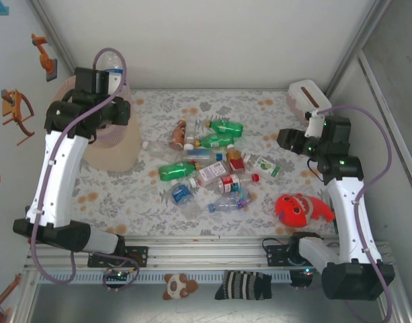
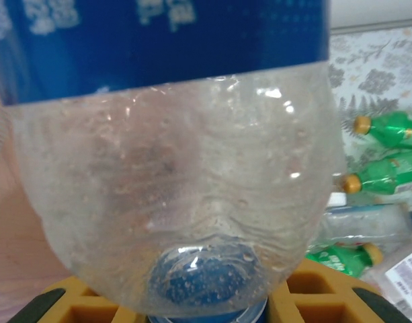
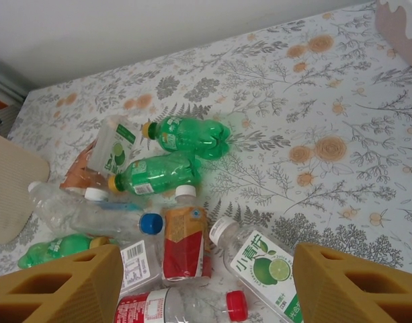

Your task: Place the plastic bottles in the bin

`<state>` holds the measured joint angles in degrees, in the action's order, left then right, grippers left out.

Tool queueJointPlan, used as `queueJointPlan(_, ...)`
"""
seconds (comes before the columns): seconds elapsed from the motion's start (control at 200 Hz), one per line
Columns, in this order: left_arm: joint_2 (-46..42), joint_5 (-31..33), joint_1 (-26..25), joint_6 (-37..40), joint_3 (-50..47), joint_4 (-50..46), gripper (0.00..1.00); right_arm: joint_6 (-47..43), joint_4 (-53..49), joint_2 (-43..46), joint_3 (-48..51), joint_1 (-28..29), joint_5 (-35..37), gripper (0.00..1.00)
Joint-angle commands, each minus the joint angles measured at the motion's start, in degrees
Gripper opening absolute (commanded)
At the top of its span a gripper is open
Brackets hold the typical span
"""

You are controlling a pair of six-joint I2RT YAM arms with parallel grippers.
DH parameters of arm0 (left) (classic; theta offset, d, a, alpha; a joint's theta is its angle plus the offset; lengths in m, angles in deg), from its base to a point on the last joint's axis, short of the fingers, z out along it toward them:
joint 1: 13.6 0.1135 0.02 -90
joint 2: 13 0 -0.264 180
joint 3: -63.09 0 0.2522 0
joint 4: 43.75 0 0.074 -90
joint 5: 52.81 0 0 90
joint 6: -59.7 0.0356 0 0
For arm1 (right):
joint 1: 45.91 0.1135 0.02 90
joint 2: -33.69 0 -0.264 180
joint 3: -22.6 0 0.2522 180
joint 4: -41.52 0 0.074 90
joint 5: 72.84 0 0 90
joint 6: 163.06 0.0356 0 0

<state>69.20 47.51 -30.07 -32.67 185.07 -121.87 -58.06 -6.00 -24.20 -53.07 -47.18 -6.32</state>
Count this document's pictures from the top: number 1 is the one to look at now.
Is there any clear bottle brown orange label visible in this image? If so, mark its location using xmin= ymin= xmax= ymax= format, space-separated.
xmin=169 ymin=119 xmax=188 ymax=151

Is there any aluminium frame post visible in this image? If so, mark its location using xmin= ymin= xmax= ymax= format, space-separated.
xmin=30 ymin=0 xmax=83 ymax=80
xmin=325 ymin=0 xmax=393 ymax=97

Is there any small circuit board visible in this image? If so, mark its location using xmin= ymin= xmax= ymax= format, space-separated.
xmin=288 ymin=268 xmax=316 ymax=289
xmin=102 ymin=268 xmax=130 ymax=287

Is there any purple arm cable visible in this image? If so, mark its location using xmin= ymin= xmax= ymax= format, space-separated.
xmin=316 ymin=104 xmax=394 ymax=323
xmin=30 ymin=48 xmax=141 ymax=292

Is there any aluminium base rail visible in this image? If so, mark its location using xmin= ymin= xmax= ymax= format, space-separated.
xmin=23 ymin=234 xmax=395 ymax=271

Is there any green bottle orange cap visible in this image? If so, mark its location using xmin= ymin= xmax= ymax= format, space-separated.
xmin=157 ymin=160 xmax=202 ymax=182

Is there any clear bottle blue barcode label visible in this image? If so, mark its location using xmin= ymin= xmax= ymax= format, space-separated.
xmin=99 ymin=53 xmax=124 ymax=73

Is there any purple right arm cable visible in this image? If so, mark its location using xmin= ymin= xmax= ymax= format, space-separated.
xmin=316 ymin=104 xmax=394 ymax=323

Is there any white pink tissue box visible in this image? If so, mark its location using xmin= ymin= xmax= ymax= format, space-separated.
xmin=286 ymin=79 xmax=331 ymax=120

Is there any water bottle blue label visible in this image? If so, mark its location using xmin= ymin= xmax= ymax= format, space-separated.
xmin=169 ymin=178 xmax=203 ymax=219

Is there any bottle lime juice label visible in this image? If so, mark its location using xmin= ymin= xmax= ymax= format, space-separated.
xmin=243 ymin=153 xmax=282 ymax=178

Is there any crushed clear bottle white cap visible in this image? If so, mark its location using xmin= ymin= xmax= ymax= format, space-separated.
xmin=141 ymin=140 xmax=185 ymax=161

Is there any black white striped sock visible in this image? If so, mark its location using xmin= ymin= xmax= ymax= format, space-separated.
xmin=214 ymin=270 xmax=273 ymax=301

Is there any bottle pink purple label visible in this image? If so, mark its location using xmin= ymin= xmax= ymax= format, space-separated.
xmin=188 ymin=160 xmax=231 ymax=188

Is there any floral tablecloth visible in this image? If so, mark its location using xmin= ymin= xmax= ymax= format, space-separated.
xmin=66 ymin=88 xmax=343 ymax=238

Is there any clear bottle red cap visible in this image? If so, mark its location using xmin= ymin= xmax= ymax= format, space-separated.
xmin=216 ymin=173 xmax=261 ymax=194

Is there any orange curved wall model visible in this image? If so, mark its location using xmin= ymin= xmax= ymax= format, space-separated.
xmin=0 ymin=88 xmax=36 ymax=146

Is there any red shark plush toy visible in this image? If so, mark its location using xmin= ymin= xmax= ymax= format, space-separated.
xmin=275 ymin=193 xmax=337 ymax=228

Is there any clear bottle colourful label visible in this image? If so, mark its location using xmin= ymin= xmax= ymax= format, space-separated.
xmin=207 ymin=188 xmax=257 ymax=213

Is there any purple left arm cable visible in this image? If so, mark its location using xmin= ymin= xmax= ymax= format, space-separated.
xmin=30 ymin=48 xmax=141 ymax=292

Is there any clear bottle blue cap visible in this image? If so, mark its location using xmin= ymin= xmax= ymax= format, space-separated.
xmin=182 ymin=148 xmax=224 ymax=162

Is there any brown white panda plush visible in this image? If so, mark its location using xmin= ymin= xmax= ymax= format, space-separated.
xmin=162 ymin=273 xmax=200 ymax=301

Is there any pink mesh bin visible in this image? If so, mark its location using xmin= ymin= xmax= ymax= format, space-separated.
xmin=50 ymin=75 xmax=142 ymax=174

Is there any slotted grey cable duct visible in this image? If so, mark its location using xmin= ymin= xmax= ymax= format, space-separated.
xmin=37 ymin=271 xmax=294 ymax=285

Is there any green bottle yellow cap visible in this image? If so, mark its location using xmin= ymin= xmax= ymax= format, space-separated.
xmin=205 ymin=119 xmax=245 ymax=138
xmin=194 ymin=132 xmax=237 ymax=149

